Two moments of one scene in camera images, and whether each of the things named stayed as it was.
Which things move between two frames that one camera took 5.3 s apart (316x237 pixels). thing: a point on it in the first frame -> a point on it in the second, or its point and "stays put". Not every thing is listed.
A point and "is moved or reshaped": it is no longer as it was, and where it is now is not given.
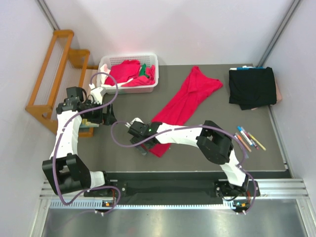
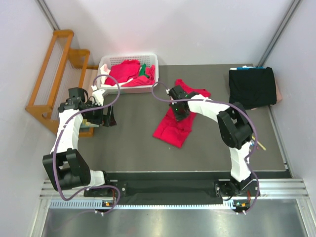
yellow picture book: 85,124 stays put
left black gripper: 106,116 stays put
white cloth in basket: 105,69 stays put
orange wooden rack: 63,71 stays put
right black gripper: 135,140 -> 178,117
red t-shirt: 185,104 is moved or reshaped
